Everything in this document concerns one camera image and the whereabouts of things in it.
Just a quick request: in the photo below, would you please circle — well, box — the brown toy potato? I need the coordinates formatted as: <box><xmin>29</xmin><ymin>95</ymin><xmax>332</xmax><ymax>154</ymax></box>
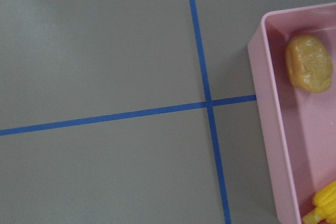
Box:
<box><xmin>285</xmin><ymin>34</ymin><xmax>333</xmax><ymax>93</ymax></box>

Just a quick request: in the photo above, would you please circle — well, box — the yellow toy corn cob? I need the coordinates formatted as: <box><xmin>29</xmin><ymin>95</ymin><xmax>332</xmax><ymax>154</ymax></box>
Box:
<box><xmin>302</xmin><ymin>181</ymin><xmax>335</xmax><ymax>223</ymax></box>

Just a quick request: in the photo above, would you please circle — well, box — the pink plastic bin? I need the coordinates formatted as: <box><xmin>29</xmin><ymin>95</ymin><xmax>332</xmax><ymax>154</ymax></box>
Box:
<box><xmin>247</xmin><ymin>3</ymin><xmax>335</xmax><ymax>223</ymax></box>

